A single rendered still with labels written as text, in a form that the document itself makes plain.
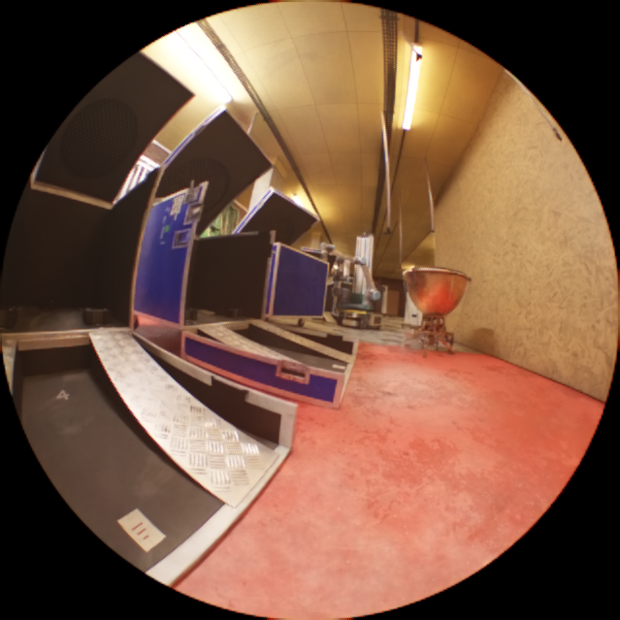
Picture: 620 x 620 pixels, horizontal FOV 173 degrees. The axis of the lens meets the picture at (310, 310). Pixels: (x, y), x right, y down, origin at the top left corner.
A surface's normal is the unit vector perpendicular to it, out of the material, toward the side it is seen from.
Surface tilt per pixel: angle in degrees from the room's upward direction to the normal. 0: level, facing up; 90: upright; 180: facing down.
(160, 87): 136
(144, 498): 2
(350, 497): 0
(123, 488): 2
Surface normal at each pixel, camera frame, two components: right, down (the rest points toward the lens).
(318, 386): -0.29, 0.00
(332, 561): 0.11, -0.99
